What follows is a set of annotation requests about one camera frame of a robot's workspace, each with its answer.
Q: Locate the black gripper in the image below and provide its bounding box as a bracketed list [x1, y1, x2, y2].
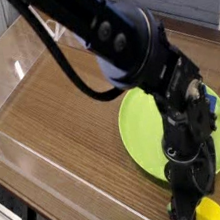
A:
[164, 138, 217, 220]

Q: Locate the yellow toy banana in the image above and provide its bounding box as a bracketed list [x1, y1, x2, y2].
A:
[195, 197, 220, 220]

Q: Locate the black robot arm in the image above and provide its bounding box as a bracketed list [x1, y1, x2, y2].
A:
[8, 0, 217, 220]

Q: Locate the green plate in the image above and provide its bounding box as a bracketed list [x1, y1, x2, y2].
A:
[118, 86, 220, 182]

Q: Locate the blue star-shaped block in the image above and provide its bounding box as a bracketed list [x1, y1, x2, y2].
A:
[204, 85, 217, 113]

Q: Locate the clear acrylic front wall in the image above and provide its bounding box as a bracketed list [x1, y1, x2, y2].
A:
[0, 130, 151, 220]

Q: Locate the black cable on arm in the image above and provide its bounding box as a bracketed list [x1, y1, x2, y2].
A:
[5, 0, 126, 116]

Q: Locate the clear acrylic corner bracket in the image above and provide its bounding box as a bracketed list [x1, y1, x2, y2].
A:
[29, 6, 66, 42]

